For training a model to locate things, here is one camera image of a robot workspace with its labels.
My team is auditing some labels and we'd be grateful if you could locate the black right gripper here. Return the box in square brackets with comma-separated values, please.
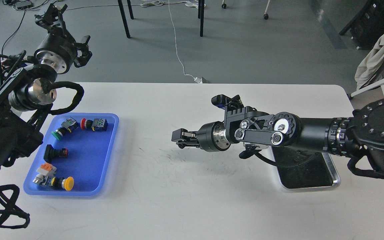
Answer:
[172, 121, 228, 152]

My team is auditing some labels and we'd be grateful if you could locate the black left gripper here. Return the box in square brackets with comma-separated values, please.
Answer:
[34, 3, 92, 74]

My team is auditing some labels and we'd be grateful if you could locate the small black gear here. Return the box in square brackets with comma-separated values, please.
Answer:
[176, 142, 186, 149]

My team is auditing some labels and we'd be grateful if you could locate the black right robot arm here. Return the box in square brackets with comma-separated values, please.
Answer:
[172, 94, 384, 179]

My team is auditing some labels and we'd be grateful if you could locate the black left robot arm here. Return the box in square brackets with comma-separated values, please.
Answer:
[0, 3, 92, 229]

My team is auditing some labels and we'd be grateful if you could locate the white power adapter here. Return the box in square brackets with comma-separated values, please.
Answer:
[194, 77, 209, 84]

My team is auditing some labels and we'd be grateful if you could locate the black table leg left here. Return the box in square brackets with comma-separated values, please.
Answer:
[117, 0, 134, 39]

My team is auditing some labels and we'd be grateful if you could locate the black table leg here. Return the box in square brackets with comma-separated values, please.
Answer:
[198, 0, 205, 37]
[117, 0, 134, 39]

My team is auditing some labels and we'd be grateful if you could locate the silver metal tray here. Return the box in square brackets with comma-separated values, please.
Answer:
[271, 147, 341, 192]

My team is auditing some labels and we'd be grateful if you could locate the blue plastic tray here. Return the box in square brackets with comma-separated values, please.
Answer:
[23, 113, 119, 197]

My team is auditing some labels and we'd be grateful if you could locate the black table leg right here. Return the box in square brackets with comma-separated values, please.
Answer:
[198, 0, 205, 37]

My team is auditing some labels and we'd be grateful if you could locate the orange white terminal block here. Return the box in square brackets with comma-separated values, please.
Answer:
[33, 162, 57, 186]

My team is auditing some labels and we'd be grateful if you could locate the beige cloth on chair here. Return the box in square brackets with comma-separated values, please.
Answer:
[354, 34, 384, 90]

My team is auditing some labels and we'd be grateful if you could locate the black cabinet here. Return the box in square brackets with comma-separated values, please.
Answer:
[339, 0, 384, 50]

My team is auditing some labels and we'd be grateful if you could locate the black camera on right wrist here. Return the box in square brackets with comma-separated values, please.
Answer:
[211, 94, 244, 111]

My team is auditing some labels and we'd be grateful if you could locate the black cable on floor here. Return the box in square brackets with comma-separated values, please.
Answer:
[0, 10, 27, 100]

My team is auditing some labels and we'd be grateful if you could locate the white cable on floor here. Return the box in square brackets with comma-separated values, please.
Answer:
[140, 0, 207, 82]

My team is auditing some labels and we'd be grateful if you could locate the green push button switch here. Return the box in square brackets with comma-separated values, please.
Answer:
[51, 117, 79, 140]

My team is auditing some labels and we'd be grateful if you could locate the red push button switch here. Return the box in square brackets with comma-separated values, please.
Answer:
[80, 118, 108, 132]

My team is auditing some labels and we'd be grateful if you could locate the black selector switch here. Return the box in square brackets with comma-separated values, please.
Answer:
[43, 144, 69, 163]

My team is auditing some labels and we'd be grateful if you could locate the yellow push button switch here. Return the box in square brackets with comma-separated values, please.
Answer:
[48, 177, 74, 191]

